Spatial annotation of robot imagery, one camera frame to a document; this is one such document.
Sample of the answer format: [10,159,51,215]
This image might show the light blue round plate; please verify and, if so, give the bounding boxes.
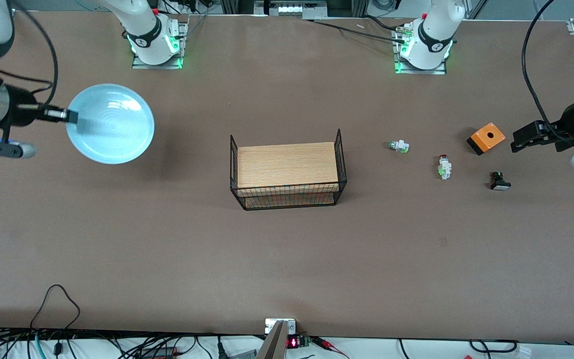
[66,83,155,165]

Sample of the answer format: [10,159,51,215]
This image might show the black square push button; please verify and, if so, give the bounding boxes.
[489,171,512,191]

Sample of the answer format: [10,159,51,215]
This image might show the red clip test lead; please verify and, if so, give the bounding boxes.
[312,337,350,359]

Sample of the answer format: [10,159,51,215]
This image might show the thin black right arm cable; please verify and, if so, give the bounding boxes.
[0,61,52,95]

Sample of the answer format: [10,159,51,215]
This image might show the orange button enclosure box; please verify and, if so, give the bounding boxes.
[466,122,507,156]

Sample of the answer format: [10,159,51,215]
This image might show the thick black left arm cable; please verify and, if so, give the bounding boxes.
[522,0,574,145]

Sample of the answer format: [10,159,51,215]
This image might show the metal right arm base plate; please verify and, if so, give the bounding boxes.
[132,20,189,70]

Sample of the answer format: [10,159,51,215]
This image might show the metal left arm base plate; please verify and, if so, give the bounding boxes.
[392,22,448,75]

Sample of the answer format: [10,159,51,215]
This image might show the thin black looped cable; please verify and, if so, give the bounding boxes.
[30,284,81,331]

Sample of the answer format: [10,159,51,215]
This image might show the black coiled cable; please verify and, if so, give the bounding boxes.
[469,339,518,354]

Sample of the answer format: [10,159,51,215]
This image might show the black cable to arm base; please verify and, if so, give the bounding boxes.
[302,15,408,43]

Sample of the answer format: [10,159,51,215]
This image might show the black wire rack wooden top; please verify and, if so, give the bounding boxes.
[230,128,348,211]

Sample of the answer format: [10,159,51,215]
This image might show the grey metal camera bracket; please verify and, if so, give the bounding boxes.
[256,318,297,359]

